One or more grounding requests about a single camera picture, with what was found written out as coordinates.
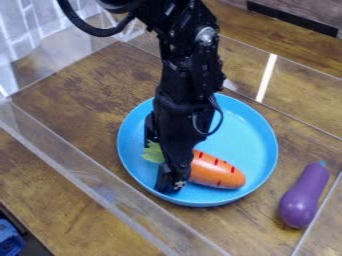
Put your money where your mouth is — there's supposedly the purple toy eggplant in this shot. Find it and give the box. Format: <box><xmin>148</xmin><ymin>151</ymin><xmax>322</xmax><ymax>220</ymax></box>
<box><xmin>278</xmin><ymin>161</ymin><xmax>330</xmax><ymax>229</ymax></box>

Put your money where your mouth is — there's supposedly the orange toy carrot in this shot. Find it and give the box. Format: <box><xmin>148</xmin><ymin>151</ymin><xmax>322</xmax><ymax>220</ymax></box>
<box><xmin>142</xmin><ymin>142</ymin><xmax>247</xmax><ymax>189</ymax></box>

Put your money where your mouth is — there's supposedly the black braided cable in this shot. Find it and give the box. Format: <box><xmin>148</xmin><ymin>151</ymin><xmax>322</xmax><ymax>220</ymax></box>
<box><xmin>56</xmin><ymin>0</ymin><xmax>139</xmax><ymax>38</ymax></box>

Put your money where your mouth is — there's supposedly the blue object at corner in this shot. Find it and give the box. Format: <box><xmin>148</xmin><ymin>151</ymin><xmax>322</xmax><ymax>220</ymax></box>
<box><xmin>0</xmin><ymin>219</ymin><xmax>24</xmax><ymax>256</ymax></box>

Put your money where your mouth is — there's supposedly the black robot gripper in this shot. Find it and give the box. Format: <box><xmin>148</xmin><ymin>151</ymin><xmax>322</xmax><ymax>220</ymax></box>
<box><xmin>143</xmin><ymin>89</ymin><xmax>226</xmax><ymax>195</ymax></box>

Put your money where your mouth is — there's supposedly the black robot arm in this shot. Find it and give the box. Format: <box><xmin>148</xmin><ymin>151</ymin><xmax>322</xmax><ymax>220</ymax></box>
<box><xmin>97</xmin><ymin>0</ymin><xmax>226</xmax><ymax>193</ymax></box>

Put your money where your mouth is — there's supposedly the blue round plastic tray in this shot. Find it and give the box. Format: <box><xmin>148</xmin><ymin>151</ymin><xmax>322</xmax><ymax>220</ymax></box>
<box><xmin>118</xmin><ymin>94</ymin><xmax>278</xmax><ymax>207</ymax></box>

